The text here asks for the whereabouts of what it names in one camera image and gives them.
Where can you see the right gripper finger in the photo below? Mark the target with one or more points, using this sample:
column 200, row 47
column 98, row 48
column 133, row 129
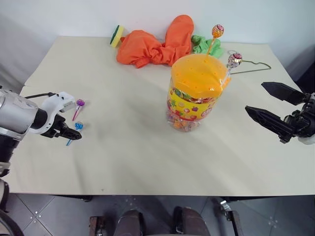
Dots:
column 268, row 120
column 283, row 91

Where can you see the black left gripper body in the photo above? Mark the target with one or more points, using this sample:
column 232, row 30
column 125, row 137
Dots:
column 57, row 127

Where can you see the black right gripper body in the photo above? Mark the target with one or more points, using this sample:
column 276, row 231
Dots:
column 304, row 120

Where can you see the blue lollipop blue stick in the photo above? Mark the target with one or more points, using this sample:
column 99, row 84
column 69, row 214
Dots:
column 79, row 126

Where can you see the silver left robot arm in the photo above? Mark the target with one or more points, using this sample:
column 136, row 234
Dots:
column 14, row 110

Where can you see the candy jar with orange lid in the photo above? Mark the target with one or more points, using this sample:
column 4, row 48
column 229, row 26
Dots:
column 194, row 86

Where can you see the purple lollipop pink stick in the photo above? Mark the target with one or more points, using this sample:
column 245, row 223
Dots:
column 80, row 102

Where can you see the white stick pink lollipop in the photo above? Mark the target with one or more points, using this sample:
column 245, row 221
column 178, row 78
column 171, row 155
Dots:
column 235, row 59

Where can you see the orange stick swirl lollipop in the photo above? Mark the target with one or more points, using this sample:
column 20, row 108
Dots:
column 218, row 30

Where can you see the green cloth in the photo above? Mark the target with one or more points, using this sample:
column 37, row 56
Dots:
column 204, row 45

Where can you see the dark curved robot body part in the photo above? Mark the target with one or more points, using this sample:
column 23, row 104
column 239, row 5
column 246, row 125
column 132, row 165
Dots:
column 6, row 211

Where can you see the dark rounded shape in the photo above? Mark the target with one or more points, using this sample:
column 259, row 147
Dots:
column 189, row 221
column 130, row 222

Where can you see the yellow green sponge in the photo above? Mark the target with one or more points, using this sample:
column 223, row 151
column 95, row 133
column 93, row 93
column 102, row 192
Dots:
column 117, row 35

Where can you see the orange cloth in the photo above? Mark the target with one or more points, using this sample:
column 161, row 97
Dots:
column 152, row 49

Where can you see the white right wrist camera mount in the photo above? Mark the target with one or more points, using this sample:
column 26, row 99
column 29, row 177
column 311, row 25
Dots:
column 307, row 140

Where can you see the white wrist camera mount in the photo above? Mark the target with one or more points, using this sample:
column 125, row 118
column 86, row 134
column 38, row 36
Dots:
column 307, row 140
column 53, row 102

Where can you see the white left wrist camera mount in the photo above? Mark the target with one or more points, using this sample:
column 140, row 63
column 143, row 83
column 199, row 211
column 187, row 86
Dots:
column 53, row 102

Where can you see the black table frame bar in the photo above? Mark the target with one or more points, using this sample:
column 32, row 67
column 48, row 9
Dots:
column 270, row 198

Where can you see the brown metal frame post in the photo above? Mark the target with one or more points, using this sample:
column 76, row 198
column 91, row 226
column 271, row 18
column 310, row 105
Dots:
column 94, row 226

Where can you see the table caster wheel bracket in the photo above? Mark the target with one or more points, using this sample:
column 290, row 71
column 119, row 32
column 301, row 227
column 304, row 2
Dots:
column 230, row 216

